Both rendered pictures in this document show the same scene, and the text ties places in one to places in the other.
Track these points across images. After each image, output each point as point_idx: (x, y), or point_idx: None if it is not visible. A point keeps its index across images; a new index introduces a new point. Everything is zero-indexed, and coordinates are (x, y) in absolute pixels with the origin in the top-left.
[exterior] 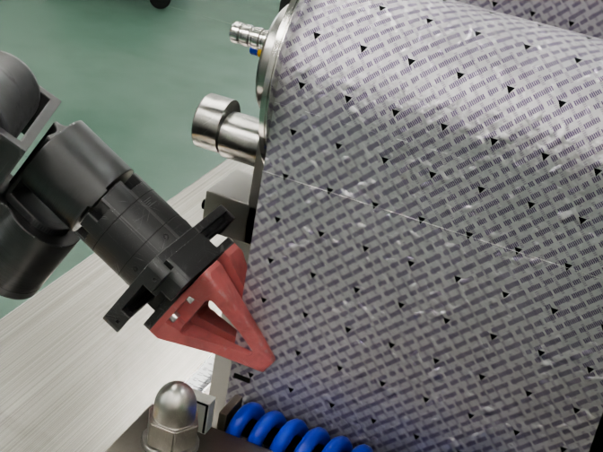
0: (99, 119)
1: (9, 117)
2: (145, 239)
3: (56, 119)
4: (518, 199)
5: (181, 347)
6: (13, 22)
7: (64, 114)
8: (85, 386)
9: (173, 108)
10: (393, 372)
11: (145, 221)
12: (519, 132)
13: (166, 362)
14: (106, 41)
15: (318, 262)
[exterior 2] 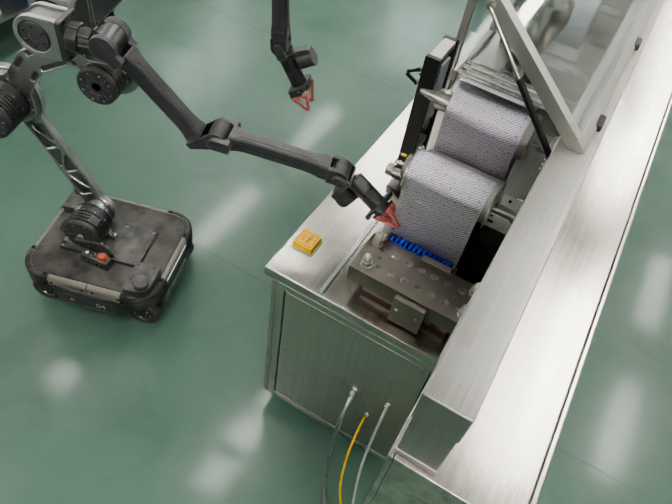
0: (331, 23)
1: (347, 177)
2: (374, 202)
3: (312, 24)
4: (450, 208)
5: None
6: None
7: (315, 20)
8: (353, 214)
9: (365, 15)
10: (424, 233)
11: (374, 198)
12: (451, 197)
13: None
14: None
15: (410, 211)
